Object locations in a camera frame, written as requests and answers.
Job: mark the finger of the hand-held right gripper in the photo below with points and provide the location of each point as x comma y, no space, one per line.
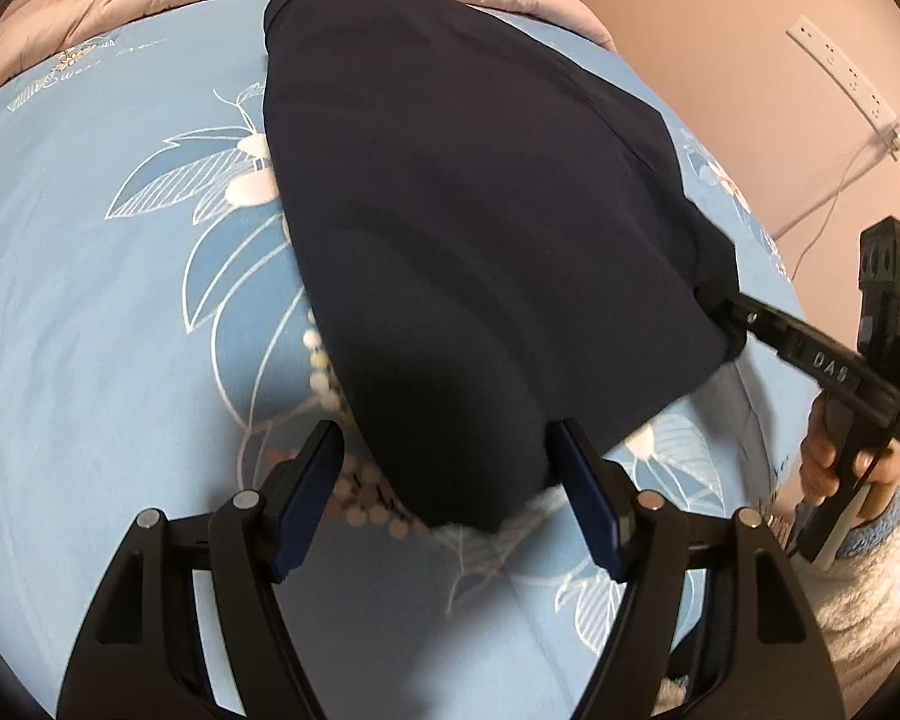
757,321

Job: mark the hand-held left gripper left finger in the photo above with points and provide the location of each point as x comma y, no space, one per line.
311,495

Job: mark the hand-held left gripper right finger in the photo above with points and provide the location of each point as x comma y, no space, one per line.
589,502

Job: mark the dark navy garment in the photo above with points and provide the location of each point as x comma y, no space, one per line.
457,240

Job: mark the person's right hand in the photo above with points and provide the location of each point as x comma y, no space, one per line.
817,450

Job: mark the white power strip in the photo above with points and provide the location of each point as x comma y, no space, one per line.
847,71

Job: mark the light blue floral bedsheet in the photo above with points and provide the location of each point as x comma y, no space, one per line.
82,315

